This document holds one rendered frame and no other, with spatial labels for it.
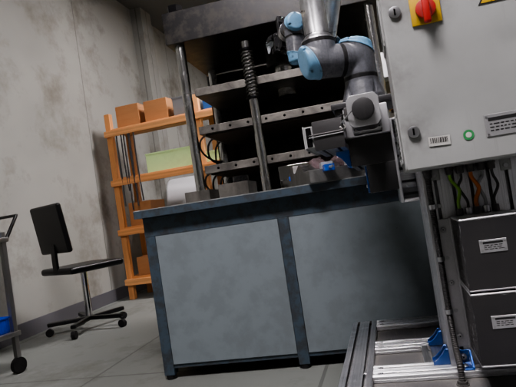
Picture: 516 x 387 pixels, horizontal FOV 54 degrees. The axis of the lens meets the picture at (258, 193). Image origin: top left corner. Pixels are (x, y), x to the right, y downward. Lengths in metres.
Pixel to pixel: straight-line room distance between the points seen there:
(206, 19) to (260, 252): 1.58
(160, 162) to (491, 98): 4.21
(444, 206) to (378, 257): 0.83
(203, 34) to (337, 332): 1.93
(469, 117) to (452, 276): 0.45
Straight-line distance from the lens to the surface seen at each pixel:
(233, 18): 3.23
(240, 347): 2.41
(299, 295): 2.30
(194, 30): 3.28
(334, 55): 1.81
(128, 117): 5.47
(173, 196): 6.33
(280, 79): 3.21
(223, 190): 2.48
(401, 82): 1.28
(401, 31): 1.31
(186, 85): 3.25
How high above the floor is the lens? 0.73
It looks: 2 degrees up
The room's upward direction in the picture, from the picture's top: 9 degrees counter-clockwise
